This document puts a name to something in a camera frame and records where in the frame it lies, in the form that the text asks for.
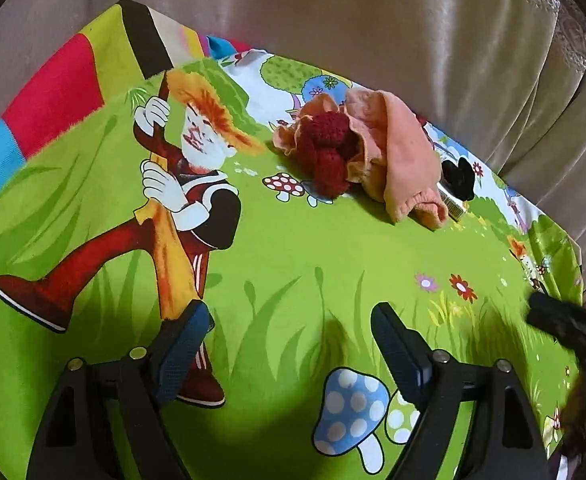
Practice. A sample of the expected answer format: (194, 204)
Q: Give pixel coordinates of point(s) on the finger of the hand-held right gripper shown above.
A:
(560, 320)

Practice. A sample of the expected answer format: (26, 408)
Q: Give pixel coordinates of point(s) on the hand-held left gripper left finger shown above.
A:
(183, 355)

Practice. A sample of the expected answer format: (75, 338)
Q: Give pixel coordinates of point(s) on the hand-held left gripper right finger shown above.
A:
(398, 355)

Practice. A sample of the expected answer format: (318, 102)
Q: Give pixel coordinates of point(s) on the salmon pink cloth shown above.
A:
(408, 160)

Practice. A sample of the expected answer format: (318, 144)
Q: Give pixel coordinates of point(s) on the dark red knitted cloth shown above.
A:
(328, 160)

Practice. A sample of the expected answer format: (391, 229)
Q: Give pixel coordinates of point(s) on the orange ruffled cloth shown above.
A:
(320, 105)

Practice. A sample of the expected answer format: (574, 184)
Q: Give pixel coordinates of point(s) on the printed cartoon blanket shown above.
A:
(298, 240)

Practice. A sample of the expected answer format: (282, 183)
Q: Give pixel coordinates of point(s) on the small ribbed comb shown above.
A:
(454, 205)

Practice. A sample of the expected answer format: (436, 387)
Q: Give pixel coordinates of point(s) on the small black cloth piece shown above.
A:
(458, 175)

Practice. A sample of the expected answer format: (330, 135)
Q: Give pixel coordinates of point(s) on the beige curtain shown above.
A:
(323, 10)

